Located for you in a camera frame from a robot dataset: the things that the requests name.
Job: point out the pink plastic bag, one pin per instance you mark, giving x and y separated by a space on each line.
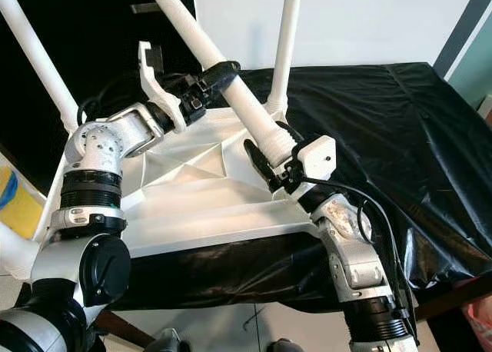
480 321

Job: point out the dark grey wall trim strip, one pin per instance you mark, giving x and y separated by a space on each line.
465 29

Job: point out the black door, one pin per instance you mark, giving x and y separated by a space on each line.
92 60

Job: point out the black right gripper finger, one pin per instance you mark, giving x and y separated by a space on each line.
260 161

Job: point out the brown and white flat board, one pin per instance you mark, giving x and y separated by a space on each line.
486 106

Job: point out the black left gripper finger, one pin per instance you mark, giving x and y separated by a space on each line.
219 75

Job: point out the black plastic table cover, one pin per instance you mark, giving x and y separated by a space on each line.
392 121

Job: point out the yellow container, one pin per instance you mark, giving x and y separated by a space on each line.
19 202

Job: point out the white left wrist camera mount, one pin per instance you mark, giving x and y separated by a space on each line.
154 83

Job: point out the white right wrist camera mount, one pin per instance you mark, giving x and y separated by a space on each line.
319 156

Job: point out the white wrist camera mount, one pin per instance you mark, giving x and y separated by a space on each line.
319 156
154 83

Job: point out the grey right robot foot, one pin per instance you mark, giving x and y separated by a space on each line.
286 346

